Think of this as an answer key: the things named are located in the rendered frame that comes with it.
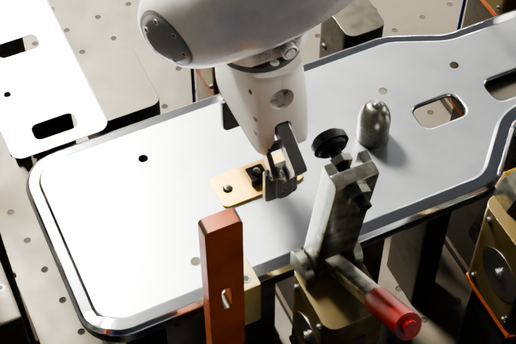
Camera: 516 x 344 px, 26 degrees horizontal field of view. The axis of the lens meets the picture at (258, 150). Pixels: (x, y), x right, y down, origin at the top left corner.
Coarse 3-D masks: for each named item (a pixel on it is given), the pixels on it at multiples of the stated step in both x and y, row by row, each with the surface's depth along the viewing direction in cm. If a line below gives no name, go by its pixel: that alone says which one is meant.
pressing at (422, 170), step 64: (320, 64) 117; (384, 64) 116; (448, 64) 116; (512, 64) 116; (128, 128) 111; (192, 128) 111; (320, 128) 111; (448, 128) 111; (512, 128) 111; (64, 192) 106; (128, 192) 106; (192, 192) 106; (384, 192) 106; (448, 192) 106; (64, 256) 102; (128, 256) 102; (192, 256) 102; (256, 256) 102; (128, 320) 97
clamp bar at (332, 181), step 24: (312, 144) 83; (336, 144) 83; (336, 168) 83; (360, 168) 81; (336, 192) 81; (360, 192) 81; (312, 216) 88; (336, 216) 84; (360, 216) 87; (312, 240) 90; (336, 240) 89; (312, 264) 93
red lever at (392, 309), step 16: (336, 256) 92; (336, 272) 90; (352, 272) 89; (352, 288) 88; (368, 288) 86; (384, 288) 86; (368, 304) 85; (384, 304) 83; (400, 304) 82; (384, 320) 83; (400, 320) 81; (416, 320) 81; (400, 336) 81
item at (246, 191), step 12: (276, 156) 108; (240, 168) 108; (252, 168) 106; (264, 168) 108; (216, 180) 107; (228, 180) 107; (240, 180) 107; (252, 180) 105; (216, 192) 106; (240, 192) 106; (252, 192) 106; (228, 204) 105
